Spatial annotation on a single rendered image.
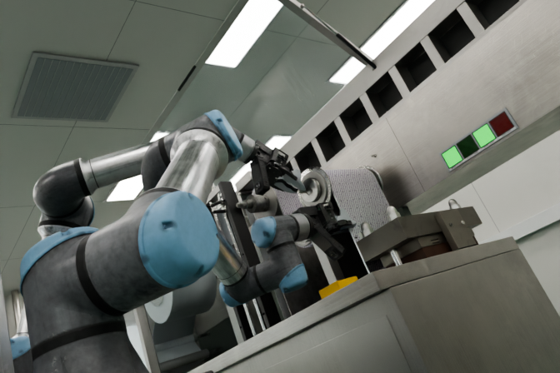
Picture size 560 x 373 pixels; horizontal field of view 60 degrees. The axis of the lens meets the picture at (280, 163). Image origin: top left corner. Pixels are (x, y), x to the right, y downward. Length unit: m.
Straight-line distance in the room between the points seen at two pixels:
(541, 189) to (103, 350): 3.60
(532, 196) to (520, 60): 2.55
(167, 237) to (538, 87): 1.16
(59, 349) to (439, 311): 0.77
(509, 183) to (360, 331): 3.08
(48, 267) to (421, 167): 1.25
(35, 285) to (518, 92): 1.29
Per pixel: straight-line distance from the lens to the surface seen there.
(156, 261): 0.60
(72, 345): 0.66
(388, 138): 1.74
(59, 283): 0.67
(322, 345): 1.21
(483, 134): 1.55
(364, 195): 1.57
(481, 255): 1.38
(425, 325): 1.08
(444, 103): 1.63
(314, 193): 1.49
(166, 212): 0.60
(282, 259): 1.20
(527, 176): 4.02
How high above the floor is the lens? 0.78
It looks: 23 degrees up
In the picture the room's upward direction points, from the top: 22 degrees counter-clockwise
